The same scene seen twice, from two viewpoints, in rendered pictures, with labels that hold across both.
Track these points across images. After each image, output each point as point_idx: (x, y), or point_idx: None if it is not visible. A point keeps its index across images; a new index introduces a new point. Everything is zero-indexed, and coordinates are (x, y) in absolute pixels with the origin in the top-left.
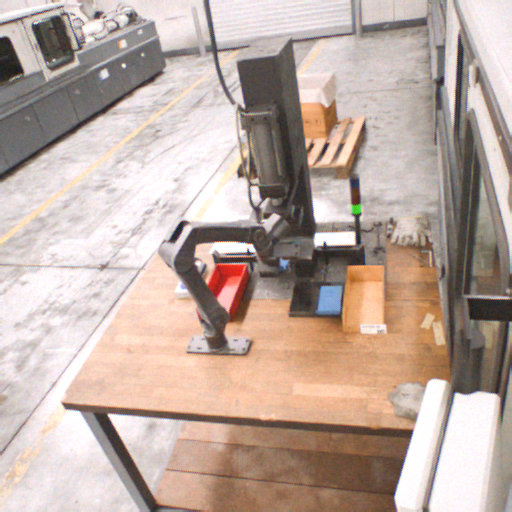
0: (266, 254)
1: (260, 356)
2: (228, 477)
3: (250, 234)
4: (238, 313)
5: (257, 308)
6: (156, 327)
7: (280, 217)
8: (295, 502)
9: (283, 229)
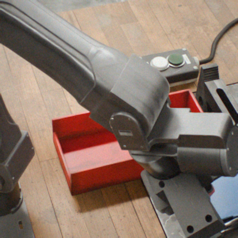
0: (143, 168)
1: None
2: None
3: (103, 105)
4: (99, 193)
5: (127, 219)
6: (16, 86)
7: (217, 135)
8: None
9: (206, 163)
